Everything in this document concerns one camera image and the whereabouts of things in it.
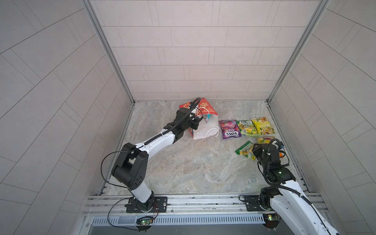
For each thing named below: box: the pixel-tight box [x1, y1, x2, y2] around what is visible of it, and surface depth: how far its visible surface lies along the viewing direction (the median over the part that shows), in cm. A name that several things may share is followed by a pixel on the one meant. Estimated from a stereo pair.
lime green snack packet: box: [234, 140, 257, 161], surface depth 88 cm
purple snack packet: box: [218, 119, 242, 140], surface depth 99 cm
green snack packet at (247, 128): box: [235, 119, 259, 137], surface depth 98 cm
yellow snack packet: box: [251, 116, 276, 137], surface depth 98 cm
